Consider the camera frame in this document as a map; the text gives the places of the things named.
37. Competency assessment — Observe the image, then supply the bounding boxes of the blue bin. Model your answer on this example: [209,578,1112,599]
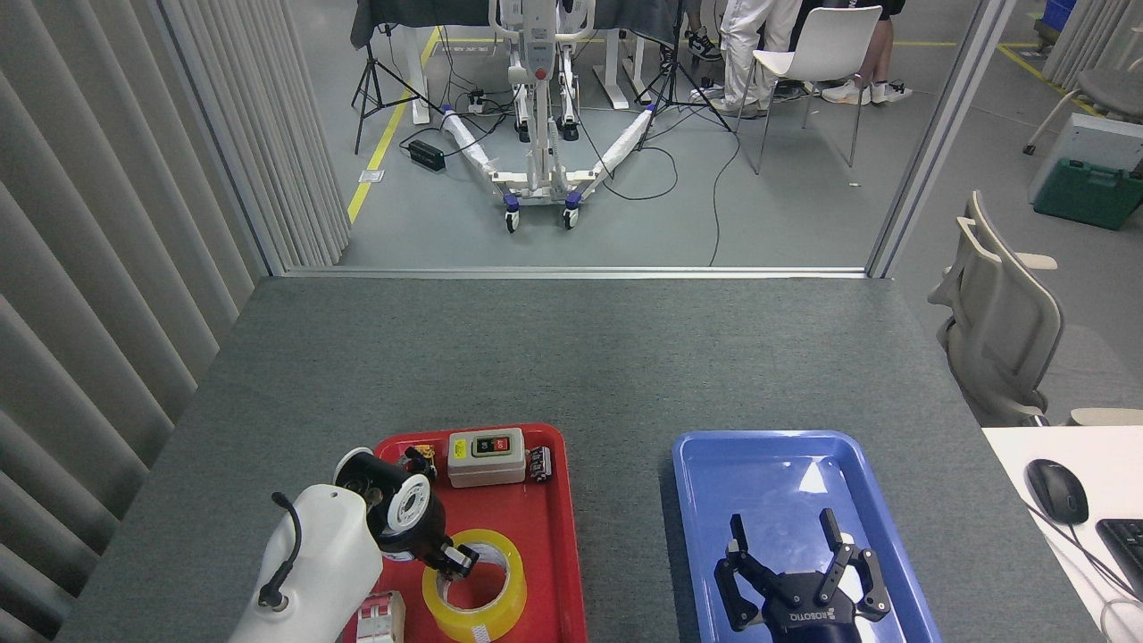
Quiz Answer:
[1035,0,1079,47]

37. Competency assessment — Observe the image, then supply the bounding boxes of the grey vertical blinds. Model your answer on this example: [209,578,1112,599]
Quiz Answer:
[0,0,352,643]
[1042,0,1143,88]

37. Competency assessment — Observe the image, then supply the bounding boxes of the red plastic tray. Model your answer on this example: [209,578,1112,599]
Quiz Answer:
[344,422,588,643]

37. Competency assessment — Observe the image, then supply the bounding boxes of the silver rail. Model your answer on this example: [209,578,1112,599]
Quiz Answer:
[284,265,869,280]

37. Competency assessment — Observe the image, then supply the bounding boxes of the silver post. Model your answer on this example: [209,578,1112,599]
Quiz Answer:
[866,0,1017,279]

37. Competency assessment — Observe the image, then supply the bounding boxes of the white stand on wheels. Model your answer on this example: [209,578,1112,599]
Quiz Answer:
[439,0,663,235]

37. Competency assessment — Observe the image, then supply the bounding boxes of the black tripod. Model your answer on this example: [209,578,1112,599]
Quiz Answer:
[351,0,444,155]
[636,0,736,153]

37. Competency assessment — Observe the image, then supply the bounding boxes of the white desk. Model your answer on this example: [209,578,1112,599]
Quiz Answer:
[982,426,1143,643]

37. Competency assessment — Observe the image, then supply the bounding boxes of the person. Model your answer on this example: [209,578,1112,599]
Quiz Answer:
[682,0,722,61]
[820,0,914,110]
[710,0,805,120]

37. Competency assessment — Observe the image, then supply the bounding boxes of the beige office chair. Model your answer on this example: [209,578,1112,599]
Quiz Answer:
[927,189,1064,428]

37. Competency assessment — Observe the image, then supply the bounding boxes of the black keyboard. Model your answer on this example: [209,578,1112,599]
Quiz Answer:
[1095,518,1143,601]

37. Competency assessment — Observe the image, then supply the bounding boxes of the beige chair armrest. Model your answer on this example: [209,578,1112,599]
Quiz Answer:
[1067,407,1143,428]

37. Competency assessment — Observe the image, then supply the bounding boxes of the white circuit breaker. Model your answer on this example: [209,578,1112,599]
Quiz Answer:
[356,589,406,643]

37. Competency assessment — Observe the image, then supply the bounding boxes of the black computer mouse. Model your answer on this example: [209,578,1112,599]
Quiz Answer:
[1025,458,1090,525]

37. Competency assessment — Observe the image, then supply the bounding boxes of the blue plastic tray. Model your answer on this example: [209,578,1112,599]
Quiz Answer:
[672,430,943,643]

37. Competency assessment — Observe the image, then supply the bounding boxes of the grey seat chair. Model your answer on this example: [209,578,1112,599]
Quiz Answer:
[1022,68,1143,156]

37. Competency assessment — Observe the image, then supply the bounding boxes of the green plastic case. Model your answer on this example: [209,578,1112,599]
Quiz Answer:
[1033,158,1143,232]

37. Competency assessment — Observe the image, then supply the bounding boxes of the grey switch box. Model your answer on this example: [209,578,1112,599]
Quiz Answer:
[447,429,527,489]

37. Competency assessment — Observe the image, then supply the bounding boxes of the mouse cable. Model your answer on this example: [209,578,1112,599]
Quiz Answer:
[1018,498,1143,643]

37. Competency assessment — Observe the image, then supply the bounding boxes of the white plastic chair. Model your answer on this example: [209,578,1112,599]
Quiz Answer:
[734,6,884,176]

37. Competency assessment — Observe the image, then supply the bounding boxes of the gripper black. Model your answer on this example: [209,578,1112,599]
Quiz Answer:
[380,489,481,582]
[714,509,892,643]

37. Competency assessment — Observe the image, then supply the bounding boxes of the yellow tape roll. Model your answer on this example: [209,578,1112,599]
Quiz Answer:
[421,529,528,643]

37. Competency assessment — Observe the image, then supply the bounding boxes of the black floor cable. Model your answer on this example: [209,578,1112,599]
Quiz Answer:
[571,107,744,268]

